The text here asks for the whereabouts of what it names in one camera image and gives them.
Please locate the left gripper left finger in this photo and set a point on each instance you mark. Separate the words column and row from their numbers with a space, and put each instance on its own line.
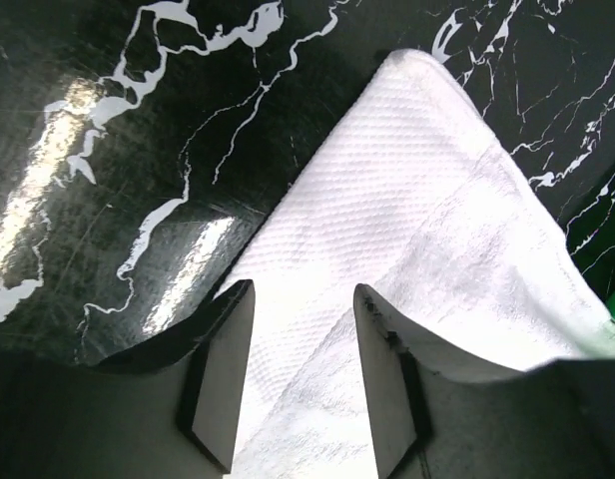
column 168, row 407

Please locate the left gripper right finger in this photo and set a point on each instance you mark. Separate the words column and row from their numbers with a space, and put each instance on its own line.
column 438, row 411

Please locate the black marble pattern mat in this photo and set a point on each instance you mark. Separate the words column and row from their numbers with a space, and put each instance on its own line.
column 143, row 143

